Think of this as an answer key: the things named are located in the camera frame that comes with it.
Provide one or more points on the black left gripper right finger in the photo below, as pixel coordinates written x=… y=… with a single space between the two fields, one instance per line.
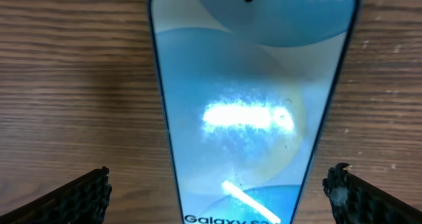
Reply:
x=355 y=201

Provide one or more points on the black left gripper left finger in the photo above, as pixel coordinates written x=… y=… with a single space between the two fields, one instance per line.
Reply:
x=81 y=201

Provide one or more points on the blue Galaxy smartphone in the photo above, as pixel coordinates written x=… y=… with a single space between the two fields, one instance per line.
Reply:
x=245 y=88

